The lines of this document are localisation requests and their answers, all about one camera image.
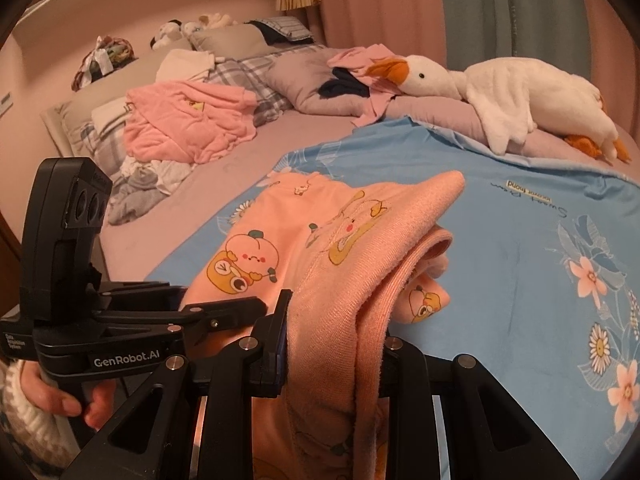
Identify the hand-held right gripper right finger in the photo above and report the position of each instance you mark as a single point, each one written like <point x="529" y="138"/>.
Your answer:
<point x="400" y="360"/>

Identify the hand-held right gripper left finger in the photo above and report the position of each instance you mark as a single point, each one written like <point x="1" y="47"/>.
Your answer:
<point x="270" y="355"/>

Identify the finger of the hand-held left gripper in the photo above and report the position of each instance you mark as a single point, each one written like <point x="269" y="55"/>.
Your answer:
<point x="225" y="312"/>
<point x="150" y="294"/>

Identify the orange cartoon print shirt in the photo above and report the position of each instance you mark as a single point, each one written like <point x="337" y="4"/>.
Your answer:
<point x="325" y="320"/>

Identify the person's left hand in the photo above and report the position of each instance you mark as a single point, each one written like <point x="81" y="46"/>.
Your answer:
<point x="55" y="395"/>

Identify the blue floral blanket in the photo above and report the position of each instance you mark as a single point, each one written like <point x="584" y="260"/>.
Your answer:
<point x="510" y="260"/>

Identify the long grey pillow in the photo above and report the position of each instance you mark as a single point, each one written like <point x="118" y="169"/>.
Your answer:
<point x="85" y="105"/>

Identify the pink fluffy garment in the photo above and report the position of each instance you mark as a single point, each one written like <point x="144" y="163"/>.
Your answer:
<point x="185" y="120"/>

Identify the floral cloth bundle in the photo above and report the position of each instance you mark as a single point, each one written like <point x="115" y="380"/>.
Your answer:
<point x="102" y="62"/>

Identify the plaid pillow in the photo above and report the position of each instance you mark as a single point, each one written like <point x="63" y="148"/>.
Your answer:
<point x="260" y="85"/>

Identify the white folded cloth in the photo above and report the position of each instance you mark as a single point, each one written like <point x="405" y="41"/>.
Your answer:
<point x="185" y="65"/>

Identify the dark navy cloth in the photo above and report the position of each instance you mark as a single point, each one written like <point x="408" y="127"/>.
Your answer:
<point x="345" y="87"/>

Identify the light pink cloth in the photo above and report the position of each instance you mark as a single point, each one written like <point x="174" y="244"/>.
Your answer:
<point x="372" y="100"/>

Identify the small plush toys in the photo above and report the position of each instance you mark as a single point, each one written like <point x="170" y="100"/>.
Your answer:
<point x="185" y="30"/>

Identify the striped folded cloth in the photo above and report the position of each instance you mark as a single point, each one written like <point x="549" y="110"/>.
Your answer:
<point x="285" y="30"/>

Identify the white goose plush toy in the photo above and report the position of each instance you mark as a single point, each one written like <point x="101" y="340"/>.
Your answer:
<point x="510" y="90"/>

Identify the grey green curtain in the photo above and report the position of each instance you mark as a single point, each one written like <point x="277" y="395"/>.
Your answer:
<point x="505" y="10"/>

